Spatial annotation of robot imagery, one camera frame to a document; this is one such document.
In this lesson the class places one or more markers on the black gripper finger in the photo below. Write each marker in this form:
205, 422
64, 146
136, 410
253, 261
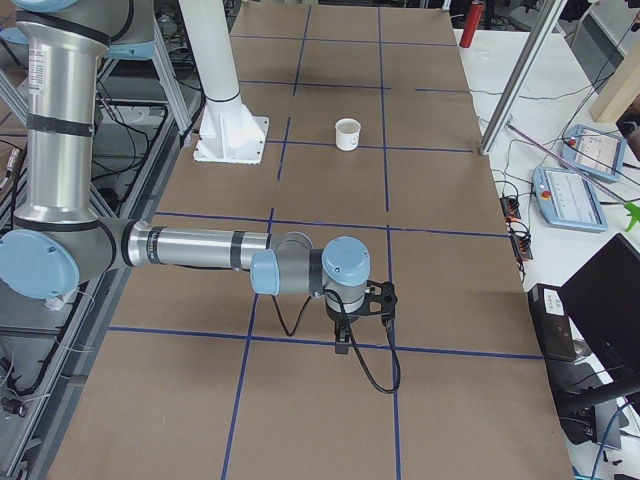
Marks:
339, 345
345, 340

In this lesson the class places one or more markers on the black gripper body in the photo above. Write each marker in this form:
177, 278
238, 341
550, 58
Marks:
338, 316

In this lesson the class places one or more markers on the white mug black handle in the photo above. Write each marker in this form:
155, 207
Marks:
347, 133

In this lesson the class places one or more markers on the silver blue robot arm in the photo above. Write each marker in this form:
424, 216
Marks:
59, 242

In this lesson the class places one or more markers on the brown paper table cover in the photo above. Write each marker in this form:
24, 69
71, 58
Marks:
198, 378

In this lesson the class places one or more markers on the black orange connector strip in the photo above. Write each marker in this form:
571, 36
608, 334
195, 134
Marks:
519, 232

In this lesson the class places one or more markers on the black box device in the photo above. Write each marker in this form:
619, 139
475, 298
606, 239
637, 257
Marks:
551, 324

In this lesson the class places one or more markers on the near blue teach pendant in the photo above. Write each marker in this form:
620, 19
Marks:
567, 201

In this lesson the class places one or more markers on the blue teach pendant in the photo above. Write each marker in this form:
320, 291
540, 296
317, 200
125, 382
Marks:
567, 201
595, 152

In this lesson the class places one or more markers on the pink thin rod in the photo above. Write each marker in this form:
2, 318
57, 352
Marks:
620, 200

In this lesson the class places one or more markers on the black laptop computer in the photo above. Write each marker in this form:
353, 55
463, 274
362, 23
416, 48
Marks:
602, 299

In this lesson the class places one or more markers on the far blue teach pendant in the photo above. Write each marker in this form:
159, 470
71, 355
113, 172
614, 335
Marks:
595, 152

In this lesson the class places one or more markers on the green plastic clip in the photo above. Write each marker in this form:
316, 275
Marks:
633, 212

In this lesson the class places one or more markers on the red cylinder bottle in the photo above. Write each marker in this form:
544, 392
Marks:
473, 17

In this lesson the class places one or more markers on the wooden board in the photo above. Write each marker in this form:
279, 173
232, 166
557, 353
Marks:
620, 91

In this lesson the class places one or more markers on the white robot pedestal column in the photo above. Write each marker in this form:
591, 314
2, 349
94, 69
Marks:
228, 132

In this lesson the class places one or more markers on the aluminium frame post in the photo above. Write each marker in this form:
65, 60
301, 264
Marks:
543, 27

